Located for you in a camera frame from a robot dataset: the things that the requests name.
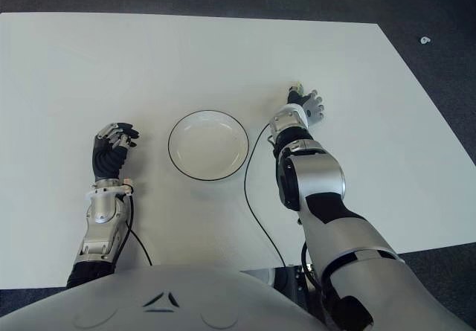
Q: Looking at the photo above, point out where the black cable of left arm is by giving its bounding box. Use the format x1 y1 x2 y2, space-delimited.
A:
119 193 152 267

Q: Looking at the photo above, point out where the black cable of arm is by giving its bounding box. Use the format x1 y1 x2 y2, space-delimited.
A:
243 122 287 269
119 193 152 267

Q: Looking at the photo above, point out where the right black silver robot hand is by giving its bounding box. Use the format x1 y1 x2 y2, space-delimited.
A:
286 87 325 126

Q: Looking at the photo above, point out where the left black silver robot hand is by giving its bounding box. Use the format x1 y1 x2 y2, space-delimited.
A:
91 122 141 181

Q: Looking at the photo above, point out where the grey robot torso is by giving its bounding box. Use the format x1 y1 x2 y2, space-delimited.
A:
0 263 324 331

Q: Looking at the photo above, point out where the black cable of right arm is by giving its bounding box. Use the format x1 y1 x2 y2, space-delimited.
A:
243 122 287 269

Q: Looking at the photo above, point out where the white plate with black rim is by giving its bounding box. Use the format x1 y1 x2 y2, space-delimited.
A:
167 109 250 181

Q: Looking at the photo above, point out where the black machinery under table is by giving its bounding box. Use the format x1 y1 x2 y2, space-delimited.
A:
274 266 324 321

